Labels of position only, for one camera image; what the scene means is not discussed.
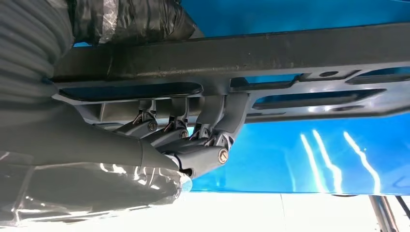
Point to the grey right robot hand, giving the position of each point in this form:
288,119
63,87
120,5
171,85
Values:
80,147

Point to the chrome stanchion post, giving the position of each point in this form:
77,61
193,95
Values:
382,214

